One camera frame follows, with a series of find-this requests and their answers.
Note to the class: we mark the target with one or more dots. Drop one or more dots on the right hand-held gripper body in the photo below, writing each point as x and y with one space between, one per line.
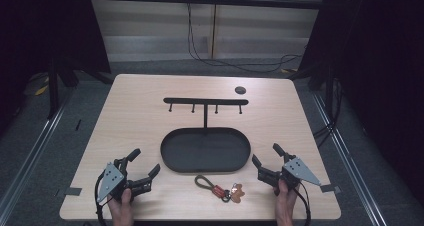
293 173

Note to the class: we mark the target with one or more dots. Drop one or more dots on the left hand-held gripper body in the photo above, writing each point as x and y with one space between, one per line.
112 181

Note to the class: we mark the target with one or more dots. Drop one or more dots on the black key rack with tray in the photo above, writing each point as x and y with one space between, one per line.
205 152

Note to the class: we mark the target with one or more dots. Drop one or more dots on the person's left hand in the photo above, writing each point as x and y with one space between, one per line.
121 207

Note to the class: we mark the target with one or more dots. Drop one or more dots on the person's right hand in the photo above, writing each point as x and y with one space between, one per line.
285 204

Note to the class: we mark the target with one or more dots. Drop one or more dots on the small black floor piece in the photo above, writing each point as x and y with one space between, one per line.
78 124

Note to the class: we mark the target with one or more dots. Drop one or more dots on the black round cap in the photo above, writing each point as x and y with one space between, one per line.
240 90

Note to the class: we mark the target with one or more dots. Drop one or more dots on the yellow floor tape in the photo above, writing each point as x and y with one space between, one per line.
41 90
287 71

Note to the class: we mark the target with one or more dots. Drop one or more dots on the black metal stand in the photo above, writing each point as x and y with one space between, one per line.
52 92
330 86

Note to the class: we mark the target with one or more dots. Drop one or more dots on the black curtain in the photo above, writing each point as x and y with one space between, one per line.
43 29
376 69

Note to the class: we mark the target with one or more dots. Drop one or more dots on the aluminium floor rail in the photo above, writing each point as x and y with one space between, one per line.
353 172
30 162

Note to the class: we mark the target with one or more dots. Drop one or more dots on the black horizontal frame bar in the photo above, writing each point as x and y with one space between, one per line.
233 1

